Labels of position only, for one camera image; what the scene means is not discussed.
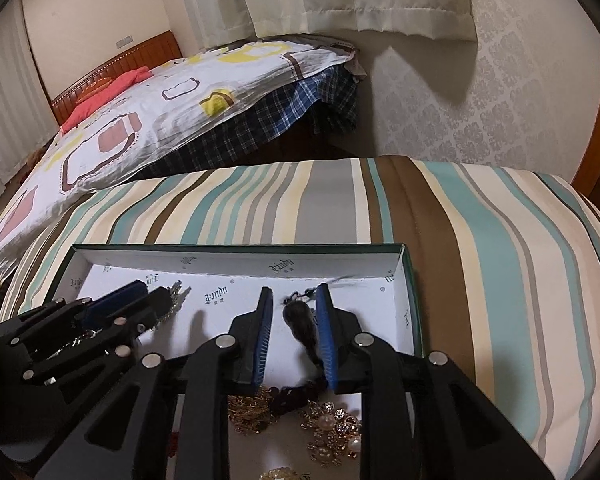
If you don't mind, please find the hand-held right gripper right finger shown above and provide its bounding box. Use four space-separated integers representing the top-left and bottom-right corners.
315 282 553 480

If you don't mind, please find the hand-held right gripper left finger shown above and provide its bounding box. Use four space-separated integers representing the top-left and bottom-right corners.
34 286 273 480

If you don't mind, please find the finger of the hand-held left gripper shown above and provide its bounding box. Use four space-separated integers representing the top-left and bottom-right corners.
0 281 148 358
22 286 179 387

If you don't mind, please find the silver crystal bracelet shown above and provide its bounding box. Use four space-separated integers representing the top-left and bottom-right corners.
150 282 193 333

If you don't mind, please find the black pendant with tassel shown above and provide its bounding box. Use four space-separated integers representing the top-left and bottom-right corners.
275 272 361 408

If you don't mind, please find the green cardboard box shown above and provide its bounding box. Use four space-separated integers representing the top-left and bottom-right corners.
0 242 426 480

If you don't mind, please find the rose gold chain bracelet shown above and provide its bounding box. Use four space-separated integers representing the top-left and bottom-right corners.
227 385 281 433

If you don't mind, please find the gold pearl brooch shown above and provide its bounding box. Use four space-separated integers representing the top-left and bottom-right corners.
300 400 366 468

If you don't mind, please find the round pearl brooch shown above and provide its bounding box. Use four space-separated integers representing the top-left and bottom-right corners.
259 466 306 480

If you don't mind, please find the striped bed sheet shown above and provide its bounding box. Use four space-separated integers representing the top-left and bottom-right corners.
0 155 600 480

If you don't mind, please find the red pink pillow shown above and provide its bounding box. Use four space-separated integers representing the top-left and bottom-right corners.
60 66 153 133

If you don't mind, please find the blue plaid sheet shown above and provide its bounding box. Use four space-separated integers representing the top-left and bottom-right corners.
145 67 361 178

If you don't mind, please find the pale pleated curtain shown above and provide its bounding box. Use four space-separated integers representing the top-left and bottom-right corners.
0 0 63 211

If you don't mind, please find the wooden headboard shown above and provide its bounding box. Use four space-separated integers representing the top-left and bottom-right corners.
50 30 183 126

